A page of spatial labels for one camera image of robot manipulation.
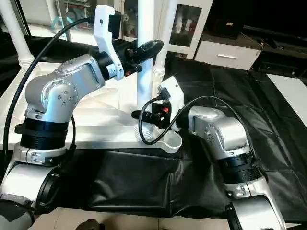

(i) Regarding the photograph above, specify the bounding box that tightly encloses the white plastic table leg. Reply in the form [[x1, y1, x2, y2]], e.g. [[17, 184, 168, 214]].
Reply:
[[0, 0, 35, 67], [134, 0, 160, 145], [153, 0, 179, 80]]

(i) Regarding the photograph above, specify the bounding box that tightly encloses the white plastic table top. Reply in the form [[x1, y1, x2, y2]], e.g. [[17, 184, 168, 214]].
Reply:
[[0, 60, 184, 154]]

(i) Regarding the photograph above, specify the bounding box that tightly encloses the white glass-door cabinet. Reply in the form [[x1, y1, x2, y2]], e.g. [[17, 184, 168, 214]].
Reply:
[[120, 0, 214, 61]]

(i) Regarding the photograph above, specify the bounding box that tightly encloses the white drawer unit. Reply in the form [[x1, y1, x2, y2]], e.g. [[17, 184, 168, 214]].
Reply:
[[194, 39, 262, 70]]

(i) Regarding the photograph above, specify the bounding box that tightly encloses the black work mat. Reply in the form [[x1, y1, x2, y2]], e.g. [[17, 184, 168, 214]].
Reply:
[[0, 31, 307, 223]]

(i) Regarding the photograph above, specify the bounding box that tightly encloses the dark grey robot foot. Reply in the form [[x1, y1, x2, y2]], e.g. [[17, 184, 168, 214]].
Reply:
[[76, 219, 102, 230]]

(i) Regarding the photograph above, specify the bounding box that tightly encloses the teal storage box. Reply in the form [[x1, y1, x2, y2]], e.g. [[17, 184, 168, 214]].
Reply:
[[52, 0, 89, 29]]

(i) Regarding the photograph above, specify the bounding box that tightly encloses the black box yellow label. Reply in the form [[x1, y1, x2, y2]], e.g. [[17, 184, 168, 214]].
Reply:
[[210, 0, 243, 40]]

